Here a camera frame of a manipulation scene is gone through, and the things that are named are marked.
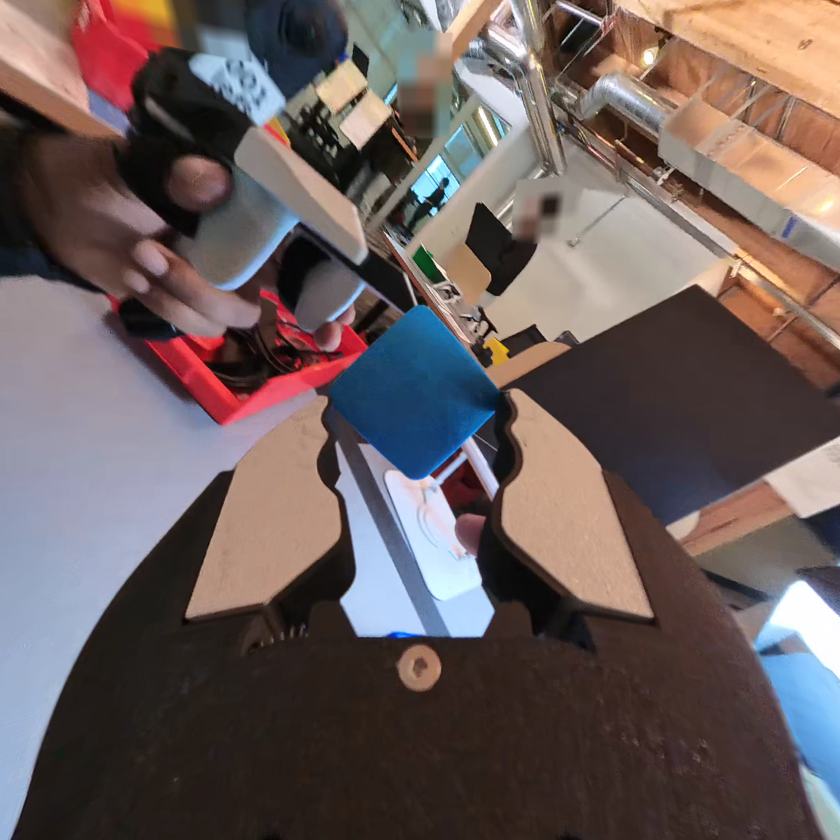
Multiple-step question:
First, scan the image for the red plastic tray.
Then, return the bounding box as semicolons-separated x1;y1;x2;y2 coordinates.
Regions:
108;289;370;426

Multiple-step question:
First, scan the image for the white flip chart board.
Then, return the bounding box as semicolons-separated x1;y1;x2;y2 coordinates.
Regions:
315;59;368;114
338;88;395;151

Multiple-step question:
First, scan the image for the blue black eraser block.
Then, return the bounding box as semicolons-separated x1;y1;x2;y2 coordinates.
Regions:
328;305;503;480

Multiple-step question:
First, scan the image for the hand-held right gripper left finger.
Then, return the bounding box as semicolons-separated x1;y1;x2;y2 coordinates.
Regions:
185;395;357;651

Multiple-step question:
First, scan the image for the white paper sign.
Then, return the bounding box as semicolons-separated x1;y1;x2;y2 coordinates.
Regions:
764;436;840;519

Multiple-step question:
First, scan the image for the wooden top desk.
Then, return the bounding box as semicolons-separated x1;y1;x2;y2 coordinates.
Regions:
381;230;500;349

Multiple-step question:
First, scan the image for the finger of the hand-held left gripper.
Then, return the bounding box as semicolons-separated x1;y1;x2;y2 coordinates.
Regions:
299;226;419;314
234;126;370;266

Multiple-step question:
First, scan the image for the black and beige panel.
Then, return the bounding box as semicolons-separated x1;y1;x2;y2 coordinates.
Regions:
446;202;539;306

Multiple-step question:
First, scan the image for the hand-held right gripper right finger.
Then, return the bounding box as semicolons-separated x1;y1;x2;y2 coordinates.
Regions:
477;388;656;651

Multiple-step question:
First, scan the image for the person's left hand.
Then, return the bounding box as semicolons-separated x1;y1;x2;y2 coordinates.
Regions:
20;134;360;353

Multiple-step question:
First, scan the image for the black panel on white stand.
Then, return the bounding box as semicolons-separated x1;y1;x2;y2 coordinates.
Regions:
384;285;840;601

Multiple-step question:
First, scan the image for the silver rectangular air duct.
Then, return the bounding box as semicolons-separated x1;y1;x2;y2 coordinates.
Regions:
577;72;840;273

